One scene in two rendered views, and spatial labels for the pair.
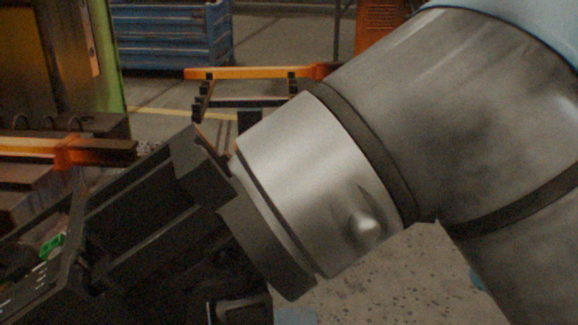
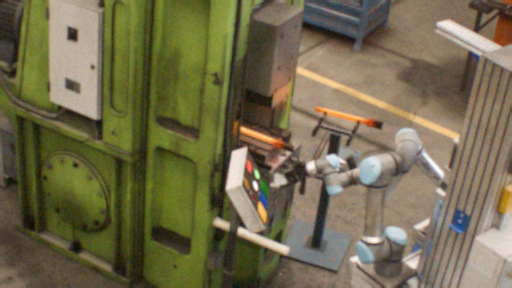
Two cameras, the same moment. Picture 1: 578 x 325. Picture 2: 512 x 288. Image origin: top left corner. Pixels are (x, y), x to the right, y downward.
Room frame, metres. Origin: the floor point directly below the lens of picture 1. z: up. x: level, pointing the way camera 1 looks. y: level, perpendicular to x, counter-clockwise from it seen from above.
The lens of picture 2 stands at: (-3.22, -0.85, 3.44)
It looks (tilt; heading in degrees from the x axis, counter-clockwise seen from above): 32 degrees down; 19
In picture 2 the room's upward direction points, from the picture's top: 7 degrees clockwise
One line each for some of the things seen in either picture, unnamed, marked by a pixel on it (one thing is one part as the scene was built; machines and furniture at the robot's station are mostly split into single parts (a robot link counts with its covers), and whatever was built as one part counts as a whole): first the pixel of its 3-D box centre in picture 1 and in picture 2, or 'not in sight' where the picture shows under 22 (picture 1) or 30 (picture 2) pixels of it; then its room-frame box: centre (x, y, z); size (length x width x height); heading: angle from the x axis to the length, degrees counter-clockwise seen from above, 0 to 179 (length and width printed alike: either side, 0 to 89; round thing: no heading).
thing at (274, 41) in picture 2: not in sight; (255, 38); (0.60, 0.52, 1.56); 0.42 x 0.39 x 0.40; 83
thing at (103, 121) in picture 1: (88, 137); (279, 135); (0.72, 0.35, 0.95); 0.12 x 0.08 x 0.06; 83
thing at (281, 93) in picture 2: not in sight; (247, 82); (0.56, 0.52, 1.32); 0.42 x 0.20 x 0.10; 83
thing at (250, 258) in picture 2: not in sight; (233, 234); (0.61, 0.53, 0.23); 0.55 x 0.37 x 0.47; 83
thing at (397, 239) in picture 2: not in sight; (393, 242); (0.03, -0.50, 0.98); 0.13 x 0.12 x 0.14; 143
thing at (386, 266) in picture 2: not in sight; (389, 260); (0.03, -0.51, 0.87); 0.15 x 0.15 x 0.10
